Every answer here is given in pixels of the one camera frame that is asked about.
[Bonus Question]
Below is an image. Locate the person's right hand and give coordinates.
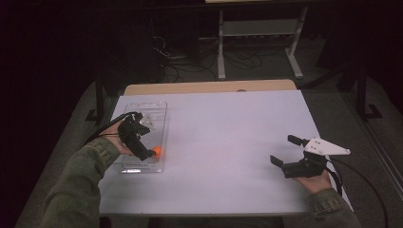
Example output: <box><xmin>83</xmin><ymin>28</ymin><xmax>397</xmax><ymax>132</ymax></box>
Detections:
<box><xmin>292</xmin><ymin>170</ymin><xmax>334</xmax><ymax>195</ymax></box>

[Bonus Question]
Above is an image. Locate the tangle of black floor cables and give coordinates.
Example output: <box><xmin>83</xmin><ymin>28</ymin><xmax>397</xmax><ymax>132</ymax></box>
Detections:
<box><xmin>151</xmin><ymin>34</ymin><xmax>264</xmax><ymax>84</ymax></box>

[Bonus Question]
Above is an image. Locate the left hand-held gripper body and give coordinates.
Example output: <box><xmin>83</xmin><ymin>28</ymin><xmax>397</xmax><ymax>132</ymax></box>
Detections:
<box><xmin>118</xmin><ymin>111</ymin><xmax>157</xmax><ymax>150</ymax></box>

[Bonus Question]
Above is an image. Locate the clear plastic tray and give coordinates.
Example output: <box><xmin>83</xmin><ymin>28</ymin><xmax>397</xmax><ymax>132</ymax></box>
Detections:
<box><xmin>113</xmin><ymin>101</ymin><xmax>169</xmax><ymax>174</ymax></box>

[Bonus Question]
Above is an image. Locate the aluminium rail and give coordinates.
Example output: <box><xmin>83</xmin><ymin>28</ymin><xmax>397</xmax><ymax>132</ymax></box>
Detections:
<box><xmin>360</xmin><ymin>120</ymin><xmax>403</xmax><ymax>195</ymax></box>

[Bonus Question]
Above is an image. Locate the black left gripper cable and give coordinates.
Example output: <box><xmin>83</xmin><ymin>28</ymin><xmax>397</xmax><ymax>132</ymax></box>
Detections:
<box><xmin>85</xmin><ymin>111</ymin><xmax>142</xmax><ymax>145</ymax></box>

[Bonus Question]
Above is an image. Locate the black metal stand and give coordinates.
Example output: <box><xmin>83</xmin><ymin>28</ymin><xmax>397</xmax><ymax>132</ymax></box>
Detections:
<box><xmin>355</xmin><ymin>60</ymin><xmax>384</xmax><ymax>122</ymax></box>
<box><xmin>85</xmin><ymin>72</ymin><xmax>106</xmax><ymax>125</ymax></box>

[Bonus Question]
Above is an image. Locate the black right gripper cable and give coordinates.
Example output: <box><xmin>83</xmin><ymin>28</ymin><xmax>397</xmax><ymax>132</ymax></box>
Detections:
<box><xmin>324</xmin><ymin>156</ymin><xmax>390</xmax><ymax>228</ymax></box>

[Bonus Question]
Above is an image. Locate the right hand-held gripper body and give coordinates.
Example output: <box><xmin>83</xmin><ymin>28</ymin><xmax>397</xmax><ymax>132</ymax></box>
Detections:
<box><xmin>280</xmin><ymin>137</ymin><xmax>352</xmax><ymax>180</ymax></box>

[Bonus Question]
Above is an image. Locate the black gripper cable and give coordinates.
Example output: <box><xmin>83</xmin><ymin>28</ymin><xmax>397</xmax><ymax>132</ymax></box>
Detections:
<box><xmin>85</xmin><ymin>111</ymin><xmax>142</xmax><ymax>145</ymax></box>
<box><xmin>324</xmin><ymin>156</ymin><xmax>390</xmax><ymax>228</ymax></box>

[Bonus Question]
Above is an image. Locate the white metal desk frame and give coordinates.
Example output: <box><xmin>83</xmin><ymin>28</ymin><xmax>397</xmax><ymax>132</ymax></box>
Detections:
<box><xmin>217</xmin><ymin>6</ymin><xmax>309</xmax><ymax>81</ymax></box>

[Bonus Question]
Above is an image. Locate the person's left hand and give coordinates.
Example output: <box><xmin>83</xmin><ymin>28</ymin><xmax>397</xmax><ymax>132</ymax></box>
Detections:
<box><xmin>104</xmin><ymin>121</ymin><xmax>135</xmax><ymax>157</ymax></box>

